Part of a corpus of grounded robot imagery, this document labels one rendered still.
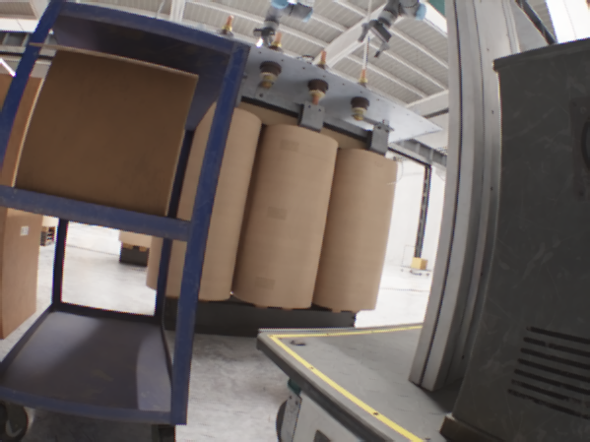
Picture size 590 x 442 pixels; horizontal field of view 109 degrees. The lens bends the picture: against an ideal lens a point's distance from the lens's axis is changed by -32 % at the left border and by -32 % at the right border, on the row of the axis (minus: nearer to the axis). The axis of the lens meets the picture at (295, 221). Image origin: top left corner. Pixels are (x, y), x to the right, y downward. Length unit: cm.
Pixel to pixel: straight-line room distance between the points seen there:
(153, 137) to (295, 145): 100
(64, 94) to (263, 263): 112
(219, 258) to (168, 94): 91
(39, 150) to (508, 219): 72
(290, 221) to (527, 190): 119
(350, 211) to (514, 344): 136
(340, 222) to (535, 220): 135
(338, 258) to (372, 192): 40
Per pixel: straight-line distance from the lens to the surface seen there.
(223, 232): 136
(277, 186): 144
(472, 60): 67
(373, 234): 170
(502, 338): 40
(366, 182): 168
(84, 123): 60
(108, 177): 57
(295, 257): 147
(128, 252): 318
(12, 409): 77
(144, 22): 65
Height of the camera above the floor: 55
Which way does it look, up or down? 3 degrees up
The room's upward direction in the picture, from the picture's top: 10 degrees clockwise
